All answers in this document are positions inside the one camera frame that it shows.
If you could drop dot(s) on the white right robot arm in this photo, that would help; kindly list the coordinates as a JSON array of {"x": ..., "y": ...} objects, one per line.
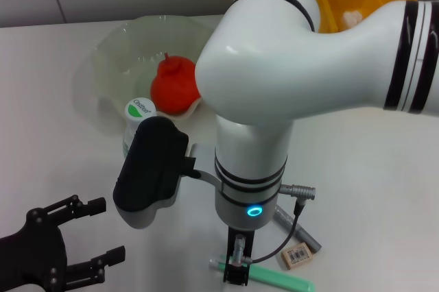
[{"x": 274, "y": 66}]

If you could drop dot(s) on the beige eraser with barcode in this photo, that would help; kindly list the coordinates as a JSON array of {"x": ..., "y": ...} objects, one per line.
[{"x": 296, "y": 255}]

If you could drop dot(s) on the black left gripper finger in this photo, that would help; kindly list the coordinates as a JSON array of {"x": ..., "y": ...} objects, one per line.
[
  {"x": 96, "y": 206},
  {"x": 115, "y": 255}
]

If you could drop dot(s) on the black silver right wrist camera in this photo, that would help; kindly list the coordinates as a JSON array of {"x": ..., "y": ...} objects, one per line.
[{"x": 151, "y": 165}]

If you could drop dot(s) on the orange fruit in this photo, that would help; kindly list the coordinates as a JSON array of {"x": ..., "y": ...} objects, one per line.
[{"x": 175, "y": 86}]

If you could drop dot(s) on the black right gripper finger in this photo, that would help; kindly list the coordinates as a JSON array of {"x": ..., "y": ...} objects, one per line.
[{"x": 236, "y": 275}]

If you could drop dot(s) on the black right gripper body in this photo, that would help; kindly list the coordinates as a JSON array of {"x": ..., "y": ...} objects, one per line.
[{"x": 250, "y": 244}]

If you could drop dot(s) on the grey marker pen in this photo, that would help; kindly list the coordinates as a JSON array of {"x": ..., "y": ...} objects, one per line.
[{"x": 305, "y": 234}]

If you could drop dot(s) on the green utility knife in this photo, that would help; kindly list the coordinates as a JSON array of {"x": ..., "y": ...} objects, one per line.
[{"x": 274, "y": 271}]

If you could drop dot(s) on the green glass fruit plate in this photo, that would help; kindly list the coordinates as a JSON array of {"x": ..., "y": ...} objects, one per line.
[{"x": 116, "y": 55}]

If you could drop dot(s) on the white paper ball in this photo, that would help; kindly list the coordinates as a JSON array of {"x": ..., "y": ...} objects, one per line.
[{"x": 351, "y": 19}]

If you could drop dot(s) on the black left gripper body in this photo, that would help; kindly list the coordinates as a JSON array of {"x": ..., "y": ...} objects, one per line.
[{"x": 34, "y": 254}]

